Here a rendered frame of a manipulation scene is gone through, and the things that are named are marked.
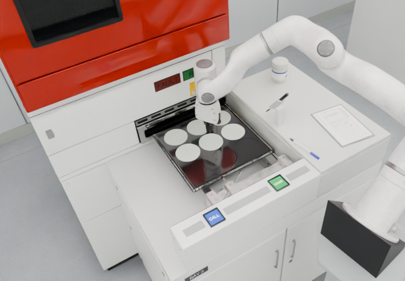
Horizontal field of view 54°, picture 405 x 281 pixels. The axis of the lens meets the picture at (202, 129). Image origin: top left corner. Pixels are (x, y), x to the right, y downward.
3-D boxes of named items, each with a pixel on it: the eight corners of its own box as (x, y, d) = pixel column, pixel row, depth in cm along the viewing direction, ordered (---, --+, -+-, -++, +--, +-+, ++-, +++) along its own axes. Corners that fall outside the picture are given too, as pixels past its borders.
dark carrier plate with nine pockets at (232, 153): (155, 135, 169) (155, 134, 169) (223, 105, 181) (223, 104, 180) (194, 188, 147) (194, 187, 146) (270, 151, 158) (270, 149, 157)
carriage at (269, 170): (204, 204, 146) (204, 199, 144) (283, 163, 158) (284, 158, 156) (216, 219, 141) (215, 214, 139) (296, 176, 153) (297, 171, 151)
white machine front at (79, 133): (58, 178, 165) (22, 104, 138) (224, 107, 192) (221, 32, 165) (60, 183, 163) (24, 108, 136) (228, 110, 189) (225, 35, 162)
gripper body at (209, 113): (191, 98, 155) (193, 120, 163) (214, 105, 151) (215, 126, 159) (200, 88, 160) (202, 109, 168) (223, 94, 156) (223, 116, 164)
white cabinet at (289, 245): (140, 260, 225) (105, 163, 170) (276, 187, 257) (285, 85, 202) (194, 369, 183) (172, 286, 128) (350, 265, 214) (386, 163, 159)
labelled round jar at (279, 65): (267, 77, 182) (269, 59, 176) (280, 72, 184) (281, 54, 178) (277, 84, 177) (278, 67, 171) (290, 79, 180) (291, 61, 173)
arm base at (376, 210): (399, 239, 129) (433, 192, 126) (393, 246, 113) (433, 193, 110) (348, 203, 139) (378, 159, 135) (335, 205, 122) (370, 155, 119)
